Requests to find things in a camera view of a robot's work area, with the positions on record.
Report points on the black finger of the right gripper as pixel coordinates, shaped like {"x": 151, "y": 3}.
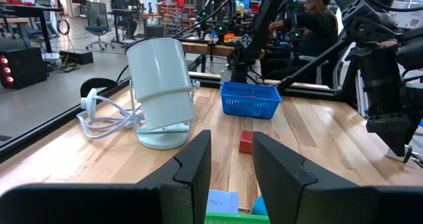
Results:
{"x": 399, "y": 143}

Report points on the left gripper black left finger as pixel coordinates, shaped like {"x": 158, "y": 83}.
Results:
{"x": 99, "y": 204}

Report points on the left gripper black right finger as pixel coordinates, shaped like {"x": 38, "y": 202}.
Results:
{"x": 330, "y": 204}

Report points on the white and black charger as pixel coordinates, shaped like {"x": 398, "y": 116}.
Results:
{"x": 391, "y": 157}

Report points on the teal and white charger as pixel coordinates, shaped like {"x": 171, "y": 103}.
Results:
{"x": 259, "y": 208}

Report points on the red plug charger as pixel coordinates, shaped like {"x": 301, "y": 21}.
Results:
{"x": 245, "y": 143}

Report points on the light blue sticky note pad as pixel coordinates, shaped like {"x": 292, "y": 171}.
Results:
{"x": 221, "y": 201}

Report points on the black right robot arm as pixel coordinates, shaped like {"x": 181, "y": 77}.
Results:
{"x": 380, "y": 65}

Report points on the grey office chair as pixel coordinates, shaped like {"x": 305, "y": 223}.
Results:
{"x": 97, "y": 20}

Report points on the light grey chair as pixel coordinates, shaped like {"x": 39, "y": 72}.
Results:
{"x": 314, "y": 58}

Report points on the green plastic basket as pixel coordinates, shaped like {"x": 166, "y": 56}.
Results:
{"x": 231, "y": 219}

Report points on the person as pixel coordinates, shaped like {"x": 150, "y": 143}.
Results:
{"x": 317, "y": 29}

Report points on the blue plastic basket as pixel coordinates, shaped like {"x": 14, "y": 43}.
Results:
{"x": 249, "y": 103}

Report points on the white cylindrical desk lamp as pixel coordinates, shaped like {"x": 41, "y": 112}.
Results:
{"x": 158, "y": 82}

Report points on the black flat floor box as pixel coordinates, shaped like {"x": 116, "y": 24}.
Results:
{"x": 76, "y": 57}

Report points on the black computer tower red lights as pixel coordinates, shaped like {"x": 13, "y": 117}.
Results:
{"x": 23, "y": 68}

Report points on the orange small object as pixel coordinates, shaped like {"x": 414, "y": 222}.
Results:
{"x": 229, "y": 37}

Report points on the wooden background table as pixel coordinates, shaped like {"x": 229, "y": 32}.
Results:
{"x": 201, "y": 49}

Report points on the black desk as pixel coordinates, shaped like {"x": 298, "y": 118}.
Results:
{"x": 39, "y": 9}

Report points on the shelf with red bins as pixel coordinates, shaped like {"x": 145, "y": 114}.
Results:
{"x": 180, "y": 2}

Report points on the black aluminium rig frame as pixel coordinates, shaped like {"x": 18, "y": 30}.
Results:
{"x": 49, "y": 127}

